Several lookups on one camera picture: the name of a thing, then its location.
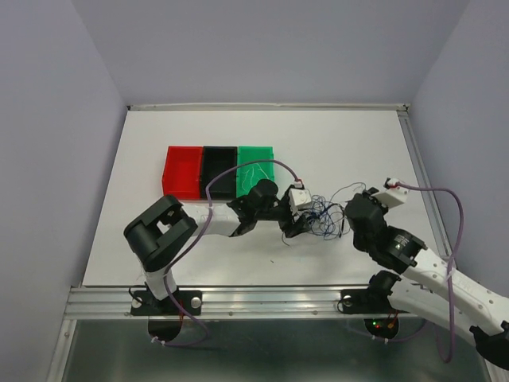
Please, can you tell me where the aluminium right side rail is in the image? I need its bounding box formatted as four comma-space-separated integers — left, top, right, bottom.
397, 111, 452, 258

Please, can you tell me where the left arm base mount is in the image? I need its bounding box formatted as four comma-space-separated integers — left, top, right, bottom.
128, 286, 203, 347

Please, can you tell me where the red plastic bin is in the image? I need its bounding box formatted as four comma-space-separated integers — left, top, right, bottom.
161, 146, 204, 200

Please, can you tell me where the green plastic bin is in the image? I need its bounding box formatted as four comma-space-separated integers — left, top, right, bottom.
236, 146, 275, 197

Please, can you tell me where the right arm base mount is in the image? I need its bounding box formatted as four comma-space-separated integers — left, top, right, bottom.
336, 271, 421, 344

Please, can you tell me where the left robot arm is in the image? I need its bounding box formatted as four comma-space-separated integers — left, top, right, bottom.
123, 179, 312, 314

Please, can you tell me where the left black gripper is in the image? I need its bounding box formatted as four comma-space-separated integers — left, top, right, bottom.
254, 185, 309, 236

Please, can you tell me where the black plastic bin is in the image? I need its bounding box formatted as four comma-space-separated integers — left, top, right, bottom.
200, 146, 238, 200

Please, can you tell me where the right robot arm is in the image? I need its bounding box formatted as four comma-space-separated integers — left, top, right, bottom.
344, 178, 508, 369

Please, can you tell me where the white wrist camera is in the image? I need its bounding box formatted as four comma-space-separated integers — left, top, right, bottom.
374, 177, 409, 209
288, 181, 313, 215

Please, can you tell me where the thin blue wire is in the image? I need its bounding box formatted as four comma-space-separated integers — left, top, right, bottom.
280, 181, 367, 246

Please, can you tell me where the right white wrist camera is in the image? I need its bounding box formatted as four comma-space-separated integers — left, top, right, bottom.
374, 177, 409, 209

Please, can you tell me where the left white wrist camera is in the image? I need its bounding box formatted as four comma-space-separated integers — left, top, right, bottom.
288, 181, 313, 215

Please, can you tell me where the aluminium front rail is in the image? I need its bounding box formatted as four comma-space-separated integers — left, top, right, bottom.
65, 284, 422, 320

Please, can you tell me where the aluminium back rail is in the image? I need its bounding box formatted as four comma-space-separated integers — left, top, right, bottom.
127, 103, 410, 111

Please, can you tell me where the aluminium rail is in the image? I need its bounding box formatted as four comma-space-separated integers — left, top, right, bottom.
127, 103, 410, 111
65, 284, 422, 320
397, 111, 452, 258

